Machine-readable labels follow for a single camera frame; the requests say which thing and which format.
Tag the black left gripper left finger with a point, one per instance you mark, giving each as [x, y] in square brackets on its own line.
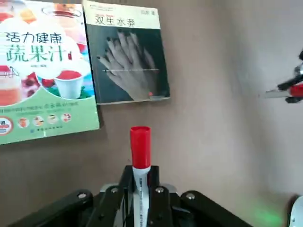
[106, 208]

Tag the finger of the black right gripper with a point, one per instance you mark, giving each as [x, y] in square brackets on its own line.
[293, 99]
[291, 82]

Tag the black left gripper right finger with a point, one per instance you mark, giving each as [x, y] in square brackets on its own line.
[165, 208]

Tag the red-capped whiteboard marker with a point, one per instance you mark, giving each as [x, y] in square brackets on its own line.
[140, 149]
[274, 94]

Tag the green juice recipe book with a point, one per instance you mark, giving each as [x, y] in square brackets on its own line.
[47, 71]

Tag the dark book with hands cover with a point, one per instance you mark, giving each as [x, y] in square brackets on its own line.
[130, 59]

